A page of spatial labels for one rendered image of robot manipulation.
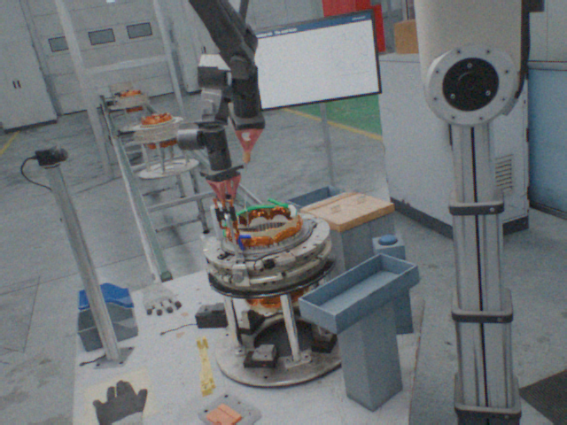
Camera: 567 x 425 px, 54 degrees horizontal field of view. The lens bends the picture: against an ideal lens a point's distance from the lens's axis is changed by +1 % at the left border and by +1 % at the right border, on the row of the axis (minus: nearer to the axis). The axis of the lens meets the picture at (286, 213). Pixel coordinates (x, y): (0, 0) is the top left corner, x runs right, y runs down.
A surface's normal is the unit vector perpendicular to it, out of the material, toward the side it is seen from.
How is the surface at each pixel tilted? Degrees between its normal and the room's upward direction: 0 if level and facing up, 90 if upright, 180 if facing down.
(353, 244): 90
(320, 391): 0
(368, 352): 90
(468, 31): 109
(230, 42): 123
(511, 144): 89
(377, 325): 90
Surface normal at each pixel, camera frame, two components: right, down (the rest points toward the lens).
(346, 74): -0.14, 0.25
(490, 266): -0.29, 0.37
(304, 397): -0.16, -0.93
